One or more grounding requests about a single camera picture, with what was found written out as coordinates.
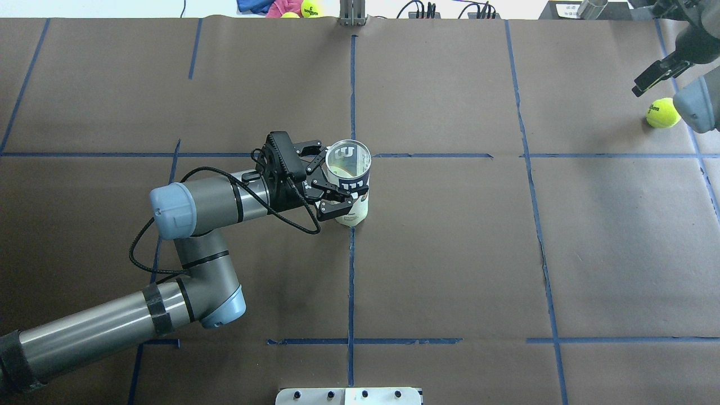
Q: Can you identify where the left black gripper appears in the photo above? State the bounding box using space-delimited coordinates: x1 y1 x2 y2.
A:
270 141 353 221

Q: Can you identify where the clear tennis ball can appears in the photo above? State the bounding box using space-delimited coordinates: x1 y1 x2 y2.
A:
326 140 371 227

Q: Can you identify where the tennis ball table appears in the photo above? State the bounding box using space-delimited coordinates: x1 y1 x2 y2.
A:
645 97 681 129

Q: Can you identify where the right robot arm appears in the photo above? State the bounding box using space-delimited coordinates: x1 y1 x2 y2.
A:
630 1 719 134

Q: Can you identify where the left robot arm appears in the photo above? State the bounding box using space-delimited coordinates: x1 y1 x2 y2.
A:
2 132 370 398

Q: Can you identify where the pink cloth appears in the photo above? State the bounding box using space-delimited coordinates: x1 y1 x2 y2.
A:
265 0 303 19

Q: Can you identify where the blue cloth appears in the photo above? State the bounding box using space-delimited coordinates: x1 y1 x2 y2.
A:
236 0 275 15

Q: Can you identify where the aluminium frame post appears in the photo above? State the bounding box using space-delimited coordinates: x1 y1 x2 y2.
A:
339 0 367 26

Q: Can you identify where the white camera mast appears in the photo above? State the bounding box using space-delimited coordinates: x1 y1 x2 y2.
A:
275 386 424 404

